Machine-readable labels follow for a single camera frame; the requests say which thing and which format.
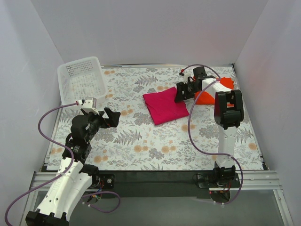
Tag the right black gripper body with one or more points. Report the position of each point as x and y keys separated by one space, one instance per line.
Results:
x=186 y=89

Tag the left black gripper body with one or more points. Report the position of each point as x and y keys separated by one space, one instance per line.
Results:
x=103 y=119

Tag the magenta t shirt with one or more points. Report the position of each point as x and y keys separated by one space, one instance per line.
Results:
x=163 y=108

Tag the white plastic basket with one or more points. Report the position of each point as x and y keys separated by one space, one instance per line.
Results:
x=80 y=79

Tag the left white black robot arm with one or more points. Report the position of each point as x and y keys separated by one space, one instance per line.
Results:
x=74 y=176

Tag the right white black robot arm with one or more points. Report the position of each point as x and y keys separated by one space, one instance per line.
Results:
x=228 y=114

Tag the folded orange t shirt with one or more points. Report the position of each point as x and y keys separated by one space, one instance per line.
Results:
x=206 y=99

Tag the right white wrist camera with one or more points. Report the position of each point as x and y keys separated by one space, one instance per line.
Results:
x=187 y=78

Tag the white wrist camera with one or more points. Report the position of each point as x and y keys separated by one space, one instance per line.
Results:
x=88 y=105
x=187 y=78

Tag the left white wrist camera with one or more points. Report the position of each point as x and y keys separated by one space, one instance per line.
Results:
x=88 y=105

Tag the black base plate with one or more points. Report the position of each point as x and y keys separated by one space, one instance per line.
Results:
x=150 y=183

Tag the aluminium frame rail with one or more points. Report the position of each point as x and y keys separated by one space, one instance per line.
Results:
x=34 y=198

